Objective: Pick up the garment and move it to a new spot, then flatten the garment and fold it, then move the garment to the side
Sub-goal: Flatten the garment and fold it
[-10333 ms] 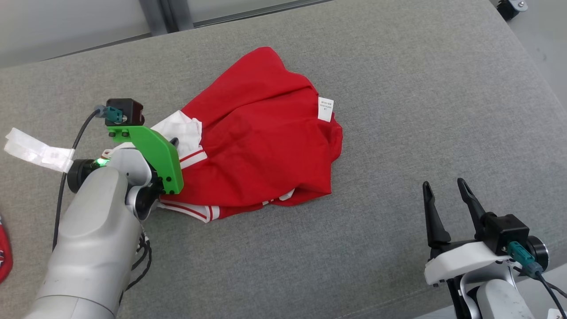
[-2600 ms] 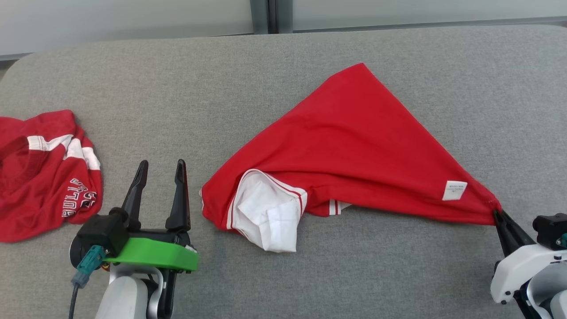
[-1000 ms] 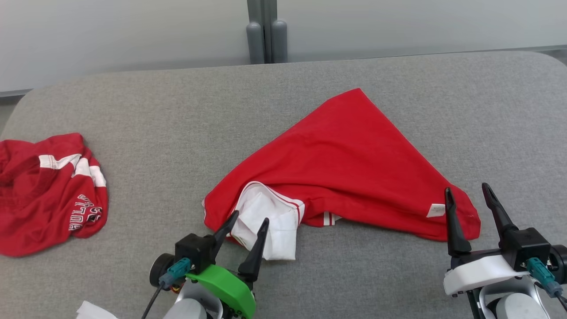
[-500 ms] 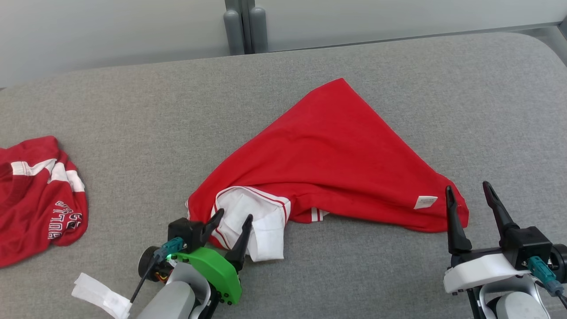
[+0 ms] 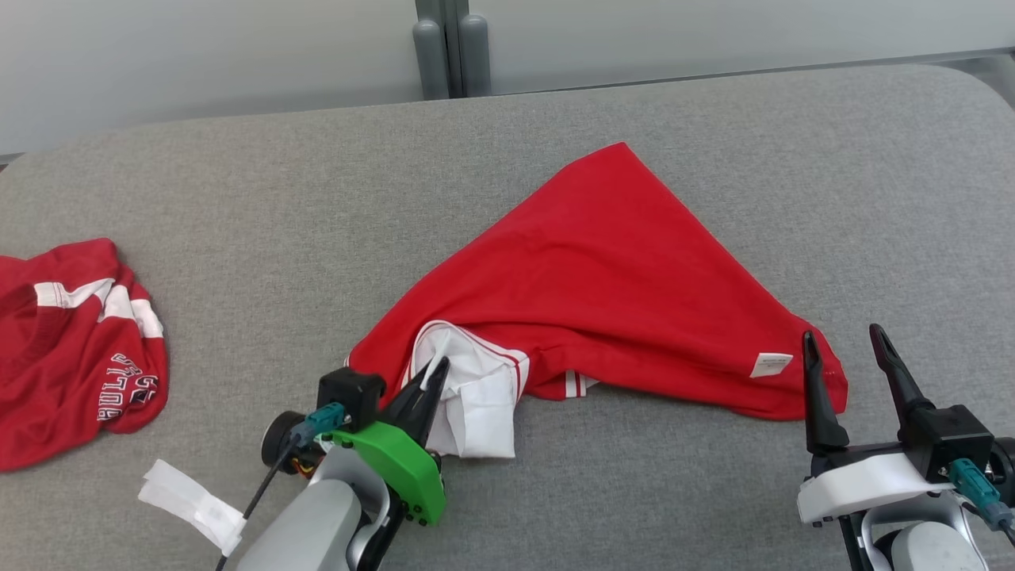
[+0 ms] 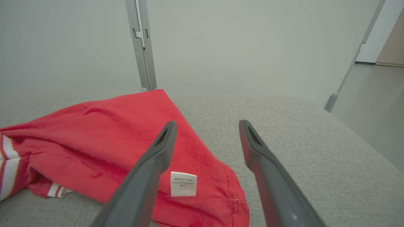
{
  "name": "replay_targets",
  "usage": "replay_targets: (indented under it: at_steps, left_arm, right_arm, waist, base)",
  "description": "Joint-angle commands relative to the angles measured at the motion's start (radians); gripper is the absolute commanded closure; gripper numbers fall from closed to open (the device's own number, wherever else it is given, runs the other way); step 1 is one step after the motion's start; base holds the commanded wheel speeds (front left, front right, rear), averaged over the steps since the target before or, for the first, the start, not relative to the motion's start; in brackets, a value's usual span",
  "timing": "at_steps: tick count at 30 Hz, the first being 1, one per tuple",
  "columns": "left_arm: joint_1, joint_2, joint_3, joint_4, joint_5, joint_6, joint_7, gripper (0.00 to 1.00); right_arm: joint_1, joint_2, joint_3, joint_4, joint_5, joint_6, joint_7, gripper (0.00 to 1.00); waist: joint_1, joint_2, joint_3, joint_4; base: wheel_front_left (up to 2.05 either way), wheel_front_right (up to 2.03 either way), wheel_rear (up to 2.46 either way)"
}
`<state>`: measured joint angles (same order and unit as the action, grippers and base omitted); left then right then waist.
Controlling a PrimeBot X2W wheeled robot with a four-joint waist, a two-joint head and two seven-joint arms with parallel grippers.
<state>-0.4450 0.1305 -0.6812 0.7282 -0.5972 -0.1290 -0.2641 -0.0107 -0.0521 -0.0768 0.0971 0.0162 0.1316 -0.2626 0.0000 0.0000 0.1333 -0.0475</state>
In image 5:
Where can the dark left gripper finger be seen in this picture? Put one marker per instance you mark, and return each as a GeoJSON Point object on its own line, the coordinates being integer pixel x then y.
{"type": "Point", "coordinates": [428, 412]}
{"type": "Point", "coordinates": [408, 404]}

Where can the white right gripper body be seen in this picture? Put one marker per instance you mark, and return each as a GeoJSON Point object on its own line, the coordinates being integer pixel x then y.
{"type": "Point", "coordinates": [856, 484]}

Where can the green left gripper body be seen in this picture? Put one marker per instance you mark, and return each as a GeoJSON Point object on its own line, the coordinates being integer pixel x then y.
{"type": "Point", "coordinates": [412, 476]}

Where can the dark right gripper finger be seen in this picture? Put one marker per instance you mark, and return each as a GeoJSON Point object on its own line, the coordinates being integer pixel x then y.
{"type": "Point", "coordinates": [904, 396]}
{"type": "Point", "coordinates": [821, 412]}

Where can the red shirt white sleeves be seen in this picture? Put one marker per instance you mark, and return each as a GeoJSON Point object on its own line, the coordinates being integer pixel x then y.
{"type": "Point", "coordinates": [618, 277]}

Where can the red jersey white lettering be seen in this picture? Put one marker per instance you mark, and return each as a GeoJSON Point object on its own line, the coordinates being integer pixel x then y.
{"type": "Point", "coordinates": [55, 381]}

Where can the white tape tag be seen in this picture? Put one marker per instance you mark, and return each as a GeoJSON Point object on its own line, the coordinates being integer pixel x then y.
{"type": "Point", "coordinates": [190, 500]}

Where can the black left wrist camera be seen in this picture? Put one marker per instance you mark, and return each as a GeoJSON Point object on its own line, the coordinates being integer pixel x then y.
{"type": "Point", "coordinates": [349, 392]}

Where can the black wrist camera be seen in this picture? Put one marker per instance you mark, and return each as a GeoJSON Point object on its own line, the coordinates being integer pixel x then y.
{"type": "Point", "coordinates": [349, 392]}
{"type": "Point", "coordinates": [951, 436]}

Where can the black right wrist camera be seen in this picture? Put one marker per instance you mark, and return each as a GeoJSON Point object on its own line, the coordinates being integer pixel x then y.
{"type": "Point", "coordinates": [951, 436]}

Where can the grey partition post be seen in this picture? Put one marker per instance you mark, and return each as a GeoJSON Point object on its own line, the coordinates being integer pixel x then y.
{"type": "Point", "coordinates": [474, 55]}
{"type": "Point", "coordinates": [430, 63]}

